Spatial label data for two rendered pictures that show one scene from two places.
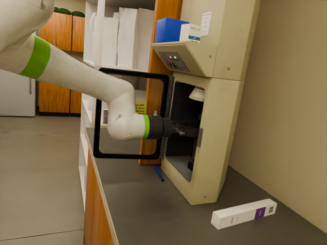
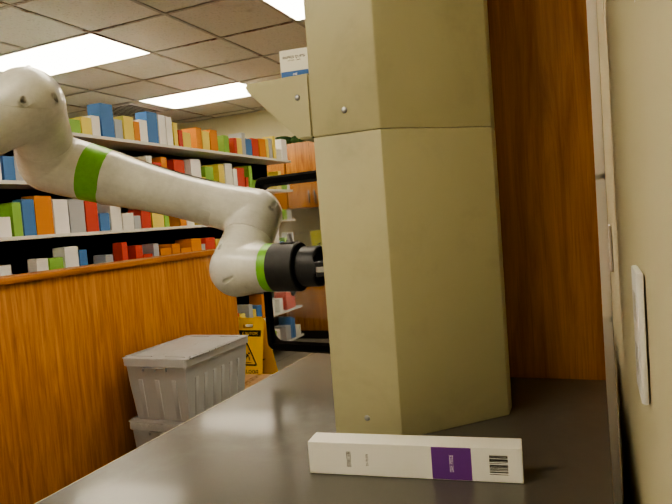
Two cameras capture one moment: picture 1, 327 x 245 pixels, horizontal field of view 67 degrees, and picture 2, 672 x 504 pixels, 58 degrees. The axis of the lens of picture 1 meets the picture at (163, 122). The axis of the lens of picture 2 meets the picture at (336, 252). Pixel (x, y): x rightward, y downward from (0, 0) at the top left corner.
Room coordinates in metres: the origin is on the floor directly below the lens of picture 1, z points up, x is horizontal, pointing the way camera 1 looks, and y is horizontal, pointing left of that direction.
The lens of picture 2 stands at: (0.18, -0.84, 1.28)
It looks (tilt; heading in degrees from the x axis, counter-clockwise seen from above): 3 degrees down; 47
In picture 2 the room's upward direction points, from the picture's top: 4 degrees counter-clockwise
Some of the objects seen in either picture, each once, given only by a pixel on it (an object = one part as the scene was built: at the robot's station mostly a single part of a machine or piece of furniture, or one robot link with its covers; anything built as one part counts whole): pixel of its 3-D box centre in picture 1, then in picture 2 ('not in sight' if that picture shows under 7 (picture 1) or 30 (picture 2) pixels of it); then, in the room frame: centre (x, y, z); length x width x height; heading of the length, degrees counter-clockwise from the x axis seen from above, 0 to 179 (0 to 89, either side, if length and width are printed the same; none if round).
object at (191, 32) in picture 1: (190, 34); (299, 70); (0.87, -0.05, 1.54); 0.05 x 0.05 x 0.06; 32
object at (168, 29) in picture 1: (171, 33); not in sight; (1.03, 0.01, 1.56); 0.10 x 0.10 x 0.09; 23
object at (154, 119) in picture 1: (153, 126); (290, 264); (0.89, 0.04, 1.20); 0.09 x 0.06 x 0.12; 23
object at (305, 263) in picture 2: (171, 127); (326, 265); (0.92, -0.03, 1.20); 0.09 x 0.08 x 0.07; 113
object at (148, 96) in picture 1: (131, 116); (316, 262); (1.06, 0.15, 1.19); 0.30 x 0.01 x 0.40; 105
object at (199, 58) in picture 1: (178, 58); (319, 122); (0.94, -0.02, 1.46); 0.32 x 0.11 x 0.10; 23
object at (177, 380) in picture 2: not in sight; (191, 374); (1.82, 2.12, 0.49); 0.60 x 0.42 x 0.33; 23
